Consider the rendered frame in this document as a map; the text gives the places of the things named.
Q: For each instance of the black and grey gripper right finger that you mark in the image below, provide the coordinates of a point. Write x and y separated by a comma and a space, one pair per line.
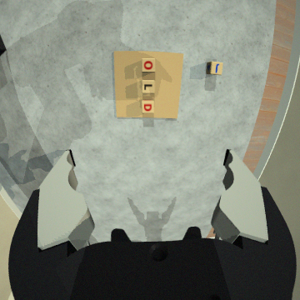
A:
247, 216

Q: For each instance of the tan mat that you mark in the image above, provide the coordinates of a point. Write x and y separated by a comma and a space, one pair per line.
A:
128, 83

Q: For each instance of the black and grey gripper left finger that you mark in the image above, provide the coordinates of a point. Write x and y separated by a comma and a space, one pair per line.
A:
55, 223

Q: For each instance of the tan letter block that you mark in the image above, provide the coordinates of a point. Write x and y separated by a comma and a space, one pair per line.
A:
148, 86
147, 106
214, 68
148, 65

